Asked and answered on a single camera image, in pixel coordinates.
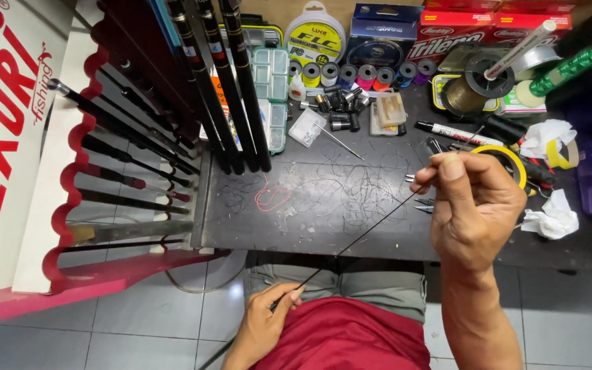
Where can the person's right hand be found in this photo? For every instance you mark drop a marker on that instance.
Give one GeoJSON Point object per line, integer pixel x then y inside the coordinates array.
{"type": "Point", "coordinates": [476, 216]}

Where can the person's left hand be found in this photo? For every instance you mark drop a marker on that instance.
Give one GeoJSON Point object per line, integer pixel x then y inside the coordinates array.
{"type": "Point", "coordinates": [257, 329]}

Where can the thin black rod tip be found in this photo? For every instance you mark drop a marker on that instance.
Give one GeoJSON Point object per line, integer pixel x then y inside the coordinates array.
{"type": "Point", "coordinates": [363, 237]}

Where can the wide yellow tape roll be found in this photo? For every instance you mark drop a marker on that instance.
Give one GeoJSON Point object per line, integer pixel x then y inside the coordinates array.
{"type": "Point", "coordinates": [506, 154]}

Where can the crumpled white tissue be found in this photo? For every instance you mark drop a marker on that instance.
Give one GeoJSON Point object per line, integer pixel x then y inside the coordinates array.
{"type": "Point", "coordinates": [553, 218]}

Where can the black white marker pen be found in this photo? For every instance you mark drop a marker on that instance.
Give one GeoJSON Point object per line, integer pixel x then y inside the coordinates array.
{"type": "Point", "coordinates": [455, 133]}

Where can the person's red shirt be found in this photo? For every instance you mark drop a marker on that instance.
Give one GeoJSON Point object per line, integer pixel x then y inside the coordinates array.
{"type": "Point", "coordinates": [342, 339]}

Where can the black thread spool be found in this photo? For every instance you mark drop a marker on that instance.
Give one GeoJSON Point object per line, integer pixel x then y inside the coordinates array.
{"type": "Point", "coordinates": [504, 128]}

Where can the narrow yellow tape roll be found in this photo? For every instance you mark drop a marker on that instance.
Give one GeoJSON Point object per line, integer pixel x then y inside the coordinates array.
{"type": "Point", "coordinates": [555, 157]}

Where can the white tissue under tape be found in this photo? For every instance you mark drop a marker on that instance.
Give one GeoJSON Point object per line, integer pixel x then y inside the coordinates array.
{"type": "Point", "coordinates": [545, 134]}

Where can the green white small box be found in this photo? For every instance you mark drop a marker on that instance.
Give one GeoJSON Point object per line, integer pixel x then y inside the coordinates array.
{"type": "Point", "coordinates": [517, 105]}

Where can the person's grey shorts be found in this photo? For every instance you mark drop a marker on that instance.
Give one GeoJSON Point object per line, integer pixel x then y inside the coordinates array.
{"type": "Point", "coordinates": [378, 288]}

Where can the large olive line spool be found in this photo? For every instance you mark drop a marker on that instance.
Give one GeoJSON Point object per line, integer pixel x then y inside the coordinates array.
{"type": "Point", "coordinates": [463, 92]}

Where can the red thread loop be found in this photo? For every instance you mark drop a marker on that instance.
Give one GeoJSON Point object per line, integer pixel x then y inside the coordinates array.
{"type": "Point", "coordinates": [273, 198]}

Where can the clear box with tan parts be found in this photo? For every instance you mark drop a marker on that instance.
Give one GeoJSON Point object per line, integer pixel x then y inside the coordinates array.
{"type": "Point", "coordinates": [389, 110]}

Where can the long metal needle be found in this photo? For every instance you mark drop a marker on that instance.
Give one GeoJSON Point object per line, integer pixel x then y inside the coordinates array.
{"type": "Point", "coordinates": [339, 144]}

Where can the silver tape roll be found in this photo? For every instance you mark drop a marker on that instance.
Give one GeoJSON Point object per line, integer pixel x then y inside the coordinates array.
{"type": "Point", "coordinates": [537, 57]}

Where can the white grey marker pen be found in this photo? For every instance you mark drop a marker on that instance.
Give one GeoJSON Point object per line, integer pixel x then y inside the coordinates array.
{"type": "Point", "coordinates": [519, 50]}

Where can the green glitter thread spool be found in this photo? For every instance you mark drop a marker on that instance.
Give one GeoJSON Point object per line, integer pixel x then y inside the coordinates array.
{"type": "Point", "coordinates": [568, 69]}

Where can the large red fishing line box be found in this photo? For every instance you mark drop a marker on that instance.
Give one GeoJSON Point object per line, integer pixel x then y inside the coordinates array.
{"type": "Point", "coordinates": [450, 43]}

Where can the pile of black rod caps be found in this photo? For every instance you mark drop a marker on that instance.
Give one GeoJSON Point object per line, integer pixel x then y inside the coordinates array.
{"type": "Point", "coordinates": [339, 105]}

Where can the row of coloured thread spools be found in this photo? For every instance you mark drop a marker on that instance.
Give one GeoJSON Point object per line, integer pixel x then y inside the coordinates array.
{"type": "Point", "coordinates": [365, 74]}

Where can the small red fishing line box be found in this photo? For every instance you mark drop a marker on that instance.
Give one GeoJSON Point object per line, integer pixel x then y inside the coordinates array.
{"type": "Point", "coordinates": [522, 31]}

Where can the small clear plastic box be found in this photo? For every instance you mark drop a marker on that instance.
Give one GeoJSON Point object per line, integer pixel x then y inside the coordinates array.
{"type": "Point", "coordinates": [306, 127]}

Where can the blue fishing line box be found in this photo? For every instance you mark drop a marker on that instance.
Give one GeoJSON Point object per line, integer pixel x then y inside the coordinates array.
{"type": "Point", "coordinates": [381, 36]}

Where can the small white glue bottle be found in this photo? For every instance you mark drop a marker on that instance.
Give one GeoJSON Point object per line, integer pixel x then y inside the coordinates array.
{"type": "Point", "coordinates": [297, 91]}

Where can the row of racked fishing rods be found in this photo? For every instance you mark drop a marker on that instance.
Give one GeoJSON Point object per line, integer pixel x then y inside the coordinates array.
{"type": "Point", "coordinates": [121, 154]}

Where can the yellow fishing line package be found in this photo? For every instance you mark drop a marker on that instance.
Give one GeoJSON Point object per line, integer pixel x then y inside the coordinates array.
{"type": "Point", "coordinates": [315, 38]}

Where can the green clear tackle box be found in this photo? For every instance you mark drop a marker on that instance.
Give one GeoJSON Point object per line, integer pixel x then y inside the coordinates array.
{"type": "Point", "coordinates": [271, 72]}

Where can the thick black telescopic rod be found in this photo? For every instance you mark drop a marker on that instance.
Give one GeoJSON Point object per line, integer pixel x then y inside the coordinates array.
{"type": "Point", "coordinates": [245, 72]}
{"type": "Point", "coordinates": [225, 72]}
{"type": "Point", "coordinates": [199, 72]}

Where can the yellow-edged dark tackle box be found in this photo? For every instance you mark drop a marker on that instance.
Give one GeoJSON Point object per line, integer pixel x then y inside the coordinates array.
{"type": "Point", "coordinates": [262, 36]}

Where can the red white rod display rack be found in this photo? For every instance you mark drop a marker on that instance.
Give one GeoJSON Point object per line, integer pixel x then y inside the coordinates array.
{"type": "Point", "coordinates": [3, 154]}

